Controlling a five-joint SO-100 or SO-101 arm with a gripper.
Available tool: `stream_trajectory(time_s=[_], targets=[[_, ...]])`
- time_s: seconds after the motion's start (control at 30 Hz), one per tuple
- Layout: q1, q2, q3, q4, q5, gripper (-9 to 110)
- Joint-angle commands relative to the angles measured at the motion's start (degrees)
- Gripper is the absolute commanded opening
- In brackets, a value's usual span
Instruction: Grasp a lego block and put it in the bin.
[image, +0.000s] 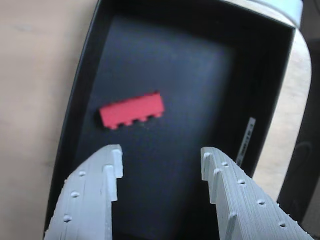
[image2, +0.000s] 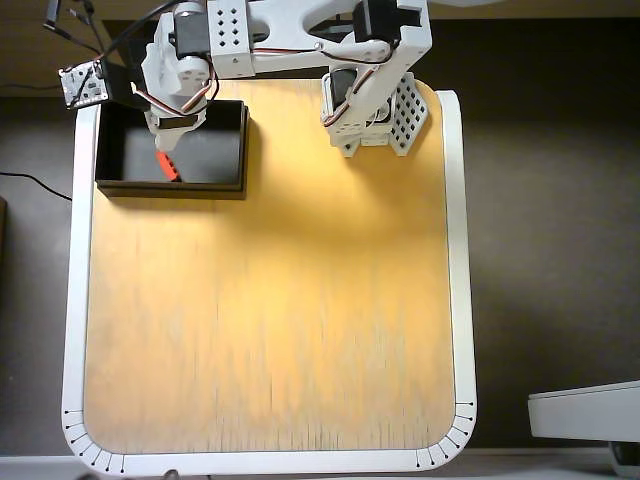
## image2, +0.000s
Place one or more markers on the black rectangular bin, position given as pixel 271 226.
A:
pixel 215 160

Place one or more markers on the red lego block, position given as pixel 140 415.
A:
pixel 167 167

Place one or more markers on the black camera circuit board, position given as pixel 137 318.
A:
pixel 82 85

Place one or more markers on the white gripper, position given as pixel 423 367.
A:
pixel 176 123

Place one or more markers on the white appliance housing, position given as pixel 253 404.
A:
pixel 585 415

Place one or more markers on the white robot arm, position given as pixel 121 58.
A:
pixel 235 62

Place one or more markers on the white board strip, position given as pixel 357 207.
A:
pixel 525 467

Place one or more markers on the small brown knob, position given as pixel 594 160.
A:
pixel 172 475

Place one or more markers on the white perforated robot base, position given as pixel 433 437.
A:
pixel 410 115

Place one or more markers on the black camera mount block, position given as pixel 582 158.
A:
pixel 122 82

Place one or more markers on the white table edge frame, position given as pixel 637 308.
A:
pixel 75 300

